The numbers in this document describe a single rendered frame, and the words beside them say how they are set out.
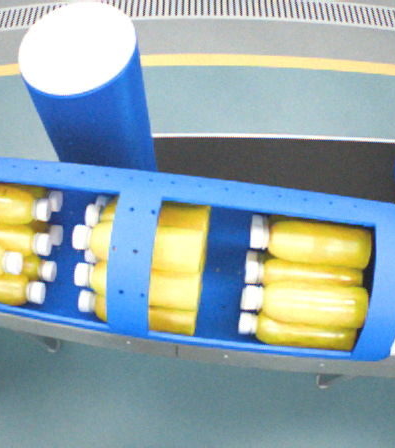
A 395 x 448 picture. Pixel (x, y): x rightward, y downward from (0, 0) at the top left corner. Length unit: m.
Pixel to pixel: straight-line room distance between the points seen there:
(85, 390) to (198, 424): 0.42
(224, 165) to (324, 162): 0.37
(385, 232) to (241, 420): 1.27
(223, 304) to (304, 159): 1.13
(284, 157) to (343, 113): 0.44
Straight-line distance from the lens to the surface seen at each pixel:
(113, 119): 1.39
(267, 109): 2.43
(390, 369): 1.26
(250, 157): 2.15
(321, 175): 2.16
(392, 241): 0.93
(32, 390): 2.16
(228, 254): 1.15
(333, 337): 1.03
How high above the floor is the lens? 2.07
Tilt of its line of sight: 70 degrees down
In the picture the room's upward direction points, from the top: 1 degrees counter-clockwise
